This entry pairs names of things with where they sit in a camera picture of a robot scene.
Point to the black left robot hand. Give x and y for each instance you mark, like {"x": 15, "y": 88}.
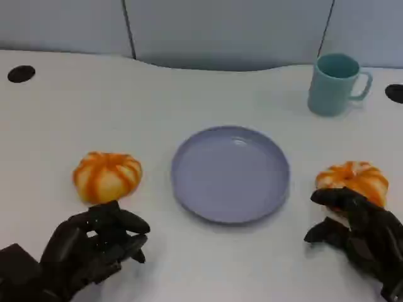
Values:
{"x": 72, "y": 251}

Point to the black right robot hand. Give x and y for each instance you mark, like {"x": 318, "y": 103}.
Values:
{"x": 374, "y": 239}

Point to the orange and white toy bread roll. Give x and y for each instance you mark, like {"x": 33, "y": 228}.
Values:
{"x": 355, "y": 176}
{"x": 107, "y": 176}

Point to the pale green mug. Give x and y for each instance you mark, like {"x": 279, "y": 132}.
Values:
{"x": 330, "y": 94}

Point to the lilac plate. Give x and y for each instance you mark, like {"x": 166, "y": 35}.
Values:
{"x": 231, "y": 176}

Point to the grey-blue partition panel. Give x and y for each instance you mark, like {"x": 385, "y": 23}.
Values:
{"x": 368, "y": 25}
{"x": 226, "y": 31}
{"x": 63, "y": 25}

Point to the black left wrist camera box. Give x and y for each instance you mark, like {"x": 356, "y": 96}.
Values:
{"x": 17, "y": 264}

